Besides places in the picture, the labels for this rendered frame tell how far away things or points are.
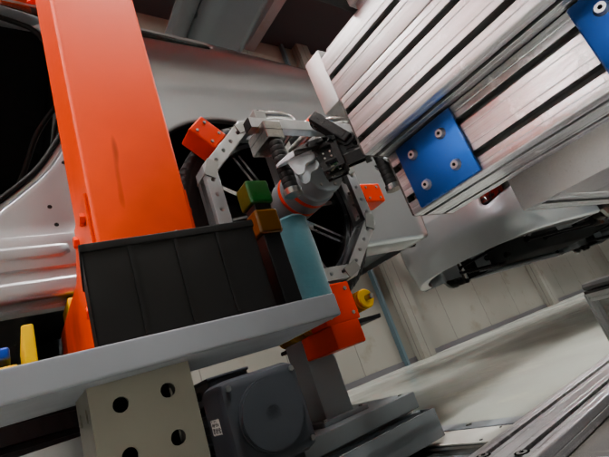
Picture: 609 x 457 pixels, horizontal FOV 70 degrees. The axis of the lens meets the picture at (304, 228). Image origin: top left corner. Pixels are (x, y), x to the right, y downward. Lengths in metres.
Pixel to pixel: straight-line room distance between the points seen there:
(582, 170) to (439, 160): 0.15
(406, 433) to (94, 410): 0.95
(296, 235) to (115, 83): 0.51
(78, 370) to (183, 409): 0.11
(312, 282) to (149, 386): 0.62
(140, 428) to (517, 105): 0.50
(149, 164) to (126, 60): 0.24
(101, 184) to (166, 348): 0.39
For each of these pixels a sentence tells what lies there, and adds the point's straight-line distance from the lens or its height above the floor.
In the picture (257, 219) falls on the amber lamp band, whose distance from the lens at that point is 0.64.
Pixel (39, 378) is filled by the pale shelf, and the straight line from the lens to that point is 0.45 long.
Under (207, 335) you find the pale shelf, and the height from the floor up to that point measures 0.43.
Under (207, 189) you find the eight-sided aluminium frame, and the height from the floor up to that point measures 0.89.
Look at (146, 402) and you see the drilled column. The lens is 0.49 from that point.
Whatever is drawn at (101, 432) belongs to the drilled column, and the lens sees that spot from 0.48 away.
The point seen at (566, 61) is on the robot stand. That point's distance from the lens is 0.51.
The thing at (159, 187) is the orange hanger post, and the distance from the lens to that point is 0.80.
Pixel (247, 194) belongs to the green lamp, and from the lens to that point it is 0.66.
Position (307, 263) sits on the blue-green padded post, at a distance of 1.05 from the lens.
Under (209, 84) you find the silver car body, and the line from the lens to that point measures 1.77.
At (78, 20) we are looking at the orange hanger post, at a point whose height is 1.11.
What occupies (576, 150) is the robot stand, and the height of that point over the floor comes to 0.49.
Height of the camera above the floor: 0.36
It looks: 18 degrees up
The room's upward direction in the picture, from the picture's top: 20 degrees counter-clockwise
